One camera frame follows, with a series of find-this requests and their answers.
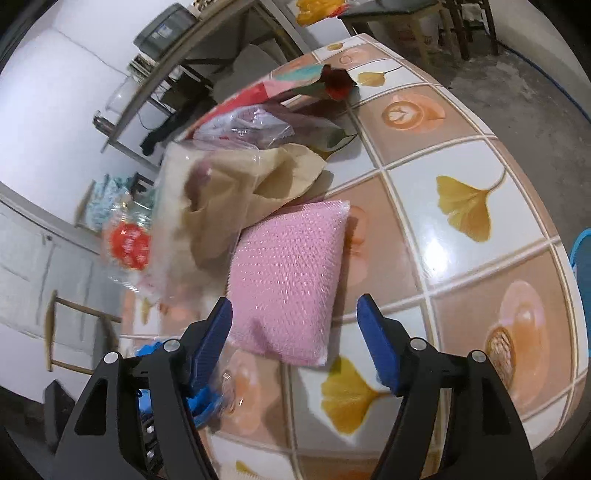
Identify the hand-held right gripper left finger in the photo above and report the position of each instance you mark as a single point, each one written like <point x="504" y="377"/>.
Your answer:
<point x="210" y="350"/>

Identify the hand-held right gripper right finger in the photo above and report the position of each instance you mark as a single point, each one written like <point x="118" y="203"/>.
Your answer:
<point x="381" y="350"/>

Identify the blue plastic snack bag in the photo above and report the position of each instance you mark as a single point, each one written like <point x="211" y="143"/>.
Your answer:
<point x="207" y="406"/>

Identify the pink bubble wrap pouch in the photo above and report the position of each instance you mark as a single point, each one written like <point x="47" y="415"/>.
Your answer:
<point x="286" y="281"/>

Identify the blue plastic waste basket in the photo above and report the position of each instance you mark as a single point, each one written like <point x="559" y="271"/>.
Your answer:
<point x="582" y="254"/>

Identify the red snack pouch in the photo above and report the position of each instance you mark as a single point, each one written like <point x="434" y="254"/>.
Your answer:
<point x="249" y="97"/>

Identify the wooden chair with dark seat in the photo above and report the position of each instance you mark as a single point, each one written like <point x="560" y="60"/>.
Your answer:
<point x="83" y="314"/>

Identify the clear bag with red label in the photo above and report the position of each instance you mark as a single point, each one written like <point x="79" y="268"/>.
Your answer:
<point x="127" y="244"/>

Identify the floral cloth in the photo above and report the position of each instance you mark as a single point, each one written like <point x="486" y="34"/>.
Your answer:
<point x="106" y="203"/>

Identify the white door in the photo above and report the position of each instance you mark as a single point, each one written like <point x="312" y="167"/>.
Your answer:
<point x="41" y="277"/>

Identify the tile pattern dining table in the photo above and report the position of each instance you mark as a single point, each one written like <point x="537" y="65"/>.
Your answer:
<point x="438" y="138"/>

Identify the dark cloth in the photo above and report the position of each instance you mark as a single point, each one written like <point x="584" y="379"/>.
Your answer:
<point x="161" y="134"/>

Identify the crumpled clear plastic bag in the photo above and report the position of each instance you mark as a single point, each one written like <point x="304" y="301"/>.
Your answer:
<point x="249" y="127"/>

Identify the metal water bottle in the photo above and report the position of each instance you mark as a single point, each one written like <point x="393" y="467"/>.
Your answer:
<point x="102" y="122"/>

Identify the grey rice cooker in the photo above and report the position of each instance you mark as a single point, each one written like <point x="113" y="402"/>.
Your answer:
<point x="164" y="30"/>

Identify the wooden armchair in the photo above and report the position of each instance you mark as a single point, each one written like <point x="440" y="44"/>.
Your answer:
<point x="392" y="11"/>

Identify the dark wooden stool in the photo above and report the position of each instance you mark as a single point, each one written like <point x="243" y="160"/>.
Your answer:
<point x="471" y="23"/>

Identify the yellow plastic bag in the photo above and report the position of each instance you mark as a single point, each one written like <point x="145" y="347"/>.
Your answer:
<point x="318" y="10"/>

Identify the white mattress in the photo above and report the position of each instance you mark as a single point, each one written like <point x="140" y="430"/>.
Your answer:
<point x="531" y="27"/>

